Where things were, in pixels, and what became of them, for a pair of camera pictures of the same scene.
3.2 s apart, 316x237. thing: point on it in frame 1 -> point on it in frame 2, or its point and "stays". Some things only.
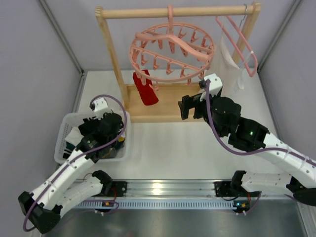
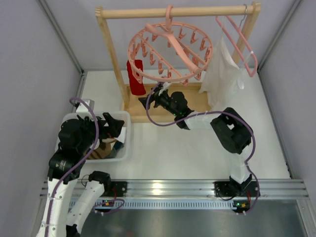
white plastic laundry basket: [68, 120] stays
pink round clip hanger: [171, 52] stays
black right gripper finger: [187, 100] -> [156, 94]
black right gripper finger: [187, 103] -> [143, 100]
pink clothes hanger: [236, 47] stays
